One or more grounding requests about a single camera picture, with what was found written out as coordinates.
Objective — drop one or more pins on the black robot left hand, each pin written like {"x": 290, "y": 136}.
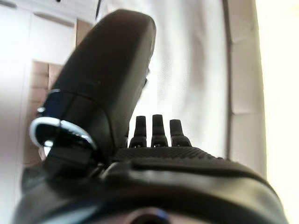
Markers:
{"x": 100, "y": 77}

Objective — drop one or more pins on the bed with beige cover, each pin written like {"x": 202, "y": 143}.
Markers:
{"x": 187, "y": 70}

